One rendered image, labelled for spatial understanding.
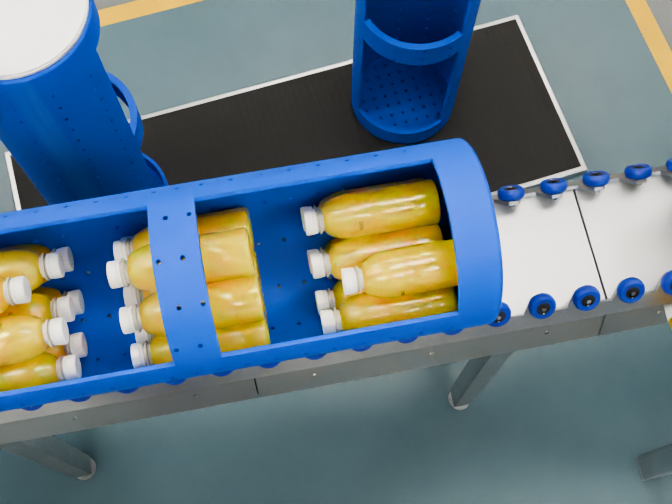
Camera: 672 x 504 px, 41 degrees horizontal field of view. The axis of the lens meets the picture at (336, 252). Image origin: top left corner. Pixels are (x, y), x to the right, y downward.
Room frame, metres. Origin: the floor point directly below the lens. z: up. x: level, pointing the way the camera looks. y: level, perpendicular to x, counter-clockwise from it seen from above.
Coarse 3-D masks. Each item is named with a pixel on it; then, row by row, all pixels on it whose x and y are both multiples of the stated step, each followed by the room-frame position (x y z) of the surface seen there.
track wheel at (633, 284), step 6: (624, 282) 0.47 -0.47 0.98; (630, 282) 0.46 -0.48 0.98; (636, 282) 0.47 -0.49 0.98; (642, 282) 0.47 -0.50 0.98; (618, 288) 0.46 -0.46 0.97; (624, 288) 0.46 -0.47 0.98; (630, 288) 0.46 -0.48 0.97; (636, 288) 0.46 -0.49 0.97; (642, 288) 0.46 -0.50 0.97; (618, 294) 0.45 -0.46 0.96; (624, 294) 0.45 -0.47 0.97; (630, 294) 0.45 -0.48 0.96; (636, 294) 0.45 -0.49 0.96; (642, 294) 0.45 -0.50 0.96; (624, 300) 0.44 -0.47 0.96; (630, 300) 0.44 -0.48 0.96; (636, 300) 0.44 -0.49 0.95
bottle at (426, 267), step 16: (448, 240) 0.47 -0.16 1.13; (384, 256) 0.44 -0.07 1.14; (400, 256) 0.44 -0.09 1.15; (416, 256) 0.44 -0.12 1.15; (432, 256) 0.44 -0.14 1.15; (448, 256) 0.44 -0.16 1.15; (368, 272) 0.42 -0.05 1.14; (384, 272) 0.42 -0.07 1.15; (400, 272) 0.42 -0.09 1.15; (416, 272) 0.42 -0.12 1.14; (432, 272) 0.42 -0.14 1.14; (448, 272) 0.42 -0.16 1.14; (368, 288) 0.40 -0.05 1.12; (384, 288) 0.40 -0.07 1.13; (400, 288) 0.40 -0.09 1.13; (416, 288) 0.40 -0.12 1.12; (432, 288) 0.40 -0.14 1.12
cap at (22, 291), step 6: (18, 276) 0.39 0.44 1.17; (24, 276) 0.39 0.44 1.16; (12, 282) 0.38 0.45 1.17; (18, 282) 0.38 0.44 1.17; (24, 282) 0.38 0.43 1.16; (12, 288) 0.37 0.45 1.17; (18, 288) 0.37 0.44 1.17; (24, 288) 0.37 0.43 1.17; (30, 288) 0.38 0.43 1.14; (12, 294) 0.36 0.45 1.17; (18, 294) 0.37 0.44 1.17; (24, 294) 0.37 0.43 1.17; (30, 294) 0.37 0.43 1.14; (18, 300) 0.36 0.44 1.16; (24, 300) 0.36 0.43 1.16; (30, 300) 0.36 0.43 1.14
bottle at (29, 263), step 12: (0, 252) 0.44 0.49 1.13; (12, 252) 0.44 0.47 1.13; (24, 252) 0.44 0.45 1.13; (36, 252) 0.45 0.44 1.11; (0, 264) 0.42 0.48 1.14; (12, 264) 0.42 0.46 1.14; (24, 264) 0.42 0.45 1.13; (36, 264) 0.43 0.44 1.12; (12, 276) 0.40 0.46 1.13; (36, 276) 0.41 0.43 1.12; (48, 276) 0.41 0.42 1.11
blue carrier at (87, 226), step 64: (128, 192) 0.53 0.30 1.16; (192, 192) 0.51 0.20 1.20; (256, 192) 0.57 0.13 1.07; (320, 192) 0.58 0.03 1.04; (448, 192) 0.51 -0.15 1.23; (192, 256) 0.40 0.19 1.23; (192, 320) 0.33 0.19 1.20; (320, 320) 0.39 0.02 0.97; (448, 320) 0.35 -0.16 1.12; (64, 384) 0.25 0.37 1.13; (128, 384) 0.26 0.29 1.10
